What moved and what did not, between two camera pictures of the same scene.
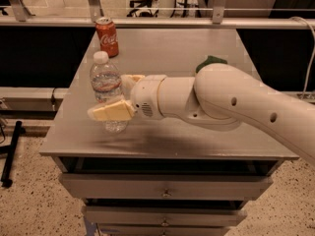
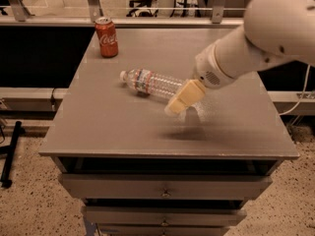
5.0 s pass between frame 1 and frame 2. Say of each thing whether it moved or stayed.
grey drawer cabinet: stayed
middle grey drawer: stayed
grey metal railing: stayed
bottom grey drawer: stayed
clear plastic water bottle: moved
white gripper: moved
